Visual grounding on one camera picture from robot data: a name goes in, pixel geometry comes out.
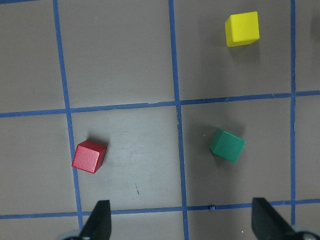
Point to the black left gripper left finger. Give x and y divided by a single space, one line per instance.
98 225

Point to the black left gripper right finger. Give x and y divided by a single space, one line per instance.
268 224

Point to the green wooden block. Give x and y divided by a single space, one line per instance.
227 145

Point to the yellow wooden block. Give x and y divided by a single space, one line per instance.
242 29

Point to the red wooden block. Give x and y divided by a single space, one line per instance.
89 156

